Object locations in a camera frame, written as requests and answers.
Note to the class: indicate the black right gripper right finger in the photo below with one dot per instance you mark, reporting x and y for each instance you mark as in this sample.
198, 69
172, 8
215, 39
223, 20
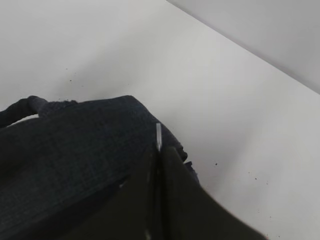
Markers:
189, 212

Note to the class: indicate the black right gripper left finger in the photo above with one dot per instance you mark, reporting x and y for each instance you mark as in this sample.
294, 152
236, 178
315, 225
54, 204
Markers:
129, 214

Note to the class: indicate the dark navy fabric lunch bag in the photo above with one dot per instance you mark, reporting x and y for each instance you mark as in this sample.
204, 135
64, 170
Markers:
61, 161

